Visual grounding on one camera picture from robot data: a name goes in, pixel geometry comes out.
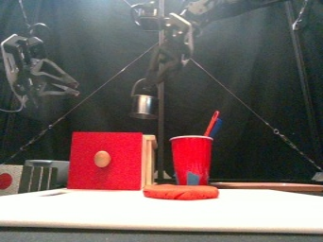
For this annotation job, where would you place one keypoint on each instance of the round metal cookie cutter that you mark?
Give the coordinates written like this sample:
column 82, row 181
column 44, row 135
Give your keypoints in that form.
column 142, row 105

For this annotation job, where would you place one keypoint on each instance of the white plastic cutting board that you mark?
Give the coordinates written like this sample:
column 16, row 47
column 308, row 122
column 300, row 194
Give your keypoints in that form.
column 168, row 211

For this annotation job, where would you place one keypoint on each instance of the red wooden box with knob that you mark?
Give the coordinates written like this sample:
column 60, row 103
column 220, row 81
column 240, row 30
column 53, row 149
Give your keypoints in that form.
column 104, row 145

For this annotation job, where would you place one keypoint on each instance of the blue plastic utensil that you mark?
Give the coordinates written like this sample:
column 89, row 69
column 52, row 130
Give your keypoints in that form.
column 216, row 128

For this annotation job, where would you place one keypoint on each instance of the grey slotted toy rack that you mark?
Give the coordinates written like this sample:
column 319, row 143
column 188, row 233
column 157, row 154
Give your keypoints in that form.
column 40, row 176

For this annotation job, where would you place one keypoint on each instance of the red plastic cup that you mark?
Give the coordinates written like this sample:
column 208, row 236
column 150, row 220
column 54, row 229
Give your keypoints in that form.
column 191, row 157

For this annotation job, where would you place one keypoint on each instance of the white block with red dot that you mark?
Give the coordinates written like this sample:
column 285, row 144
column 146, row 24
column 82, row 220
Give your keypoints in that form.
column 8, row 179

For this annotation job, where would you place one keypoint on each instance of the red play dough patty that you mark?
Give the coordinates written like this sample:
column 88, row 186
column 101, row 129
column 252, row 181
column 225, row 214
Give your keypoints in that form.
column 180, row 191

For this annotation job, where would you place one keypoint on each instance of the brown wooden tray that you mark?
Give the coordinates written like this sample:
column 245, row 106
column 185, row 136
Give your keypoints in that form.
column 272, row 186

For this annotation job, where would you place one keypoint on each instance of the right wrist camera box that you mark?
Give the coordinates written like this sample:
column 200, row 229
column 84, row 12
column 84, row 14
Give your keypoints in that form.
column 146, row 17

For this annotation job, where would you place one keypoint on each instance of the vertical metal frame post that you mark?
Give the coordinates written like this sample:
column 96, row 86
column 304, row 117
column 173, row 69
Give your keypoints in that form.
column 160, row 132

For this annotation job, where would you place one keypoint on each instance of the slanted metal frame pole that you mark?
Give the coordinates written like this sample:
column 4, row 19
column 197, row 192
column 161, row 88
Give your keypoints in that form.
column 300, row 78

